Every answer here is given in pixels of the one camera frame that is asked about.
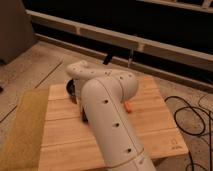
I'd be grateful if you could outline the orange marker pen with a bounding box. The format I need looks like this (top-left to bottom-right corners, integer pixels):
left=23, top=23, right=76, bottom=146
left=124, top=101, right=132, bottom=113

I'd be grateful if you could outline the black cable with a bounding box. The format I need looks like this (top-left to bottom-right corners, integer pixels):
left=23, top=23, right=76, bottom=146
left=164, top=94, right=213, bottom=171

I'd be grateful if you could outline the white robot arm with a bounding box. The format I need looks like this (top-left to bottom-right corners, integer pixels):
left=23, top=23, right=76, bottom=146
left=66, top=60, right=156, bottom=171

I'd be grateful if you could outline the black round object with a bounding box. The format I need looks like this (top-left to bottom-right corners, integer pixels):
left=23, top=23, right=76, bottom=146
left=66, top=79, right=75, bottom=96

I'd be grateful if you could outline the yellow-green mat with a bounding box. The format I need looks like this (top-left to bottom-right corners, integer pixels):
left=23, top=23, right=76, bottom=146
left=0, top=89, right=49, bottom=171

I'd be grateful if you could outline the grey cabinet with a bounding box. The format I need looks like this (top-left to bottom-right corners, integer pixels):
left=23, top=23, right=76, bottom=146
left=0, top=0, right=36, bottom=64

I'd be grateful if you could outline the wooden board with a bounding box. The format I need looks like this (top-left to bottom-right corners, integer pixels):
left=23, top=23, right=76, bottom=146
left=39, top=76, right=188, bottom=171

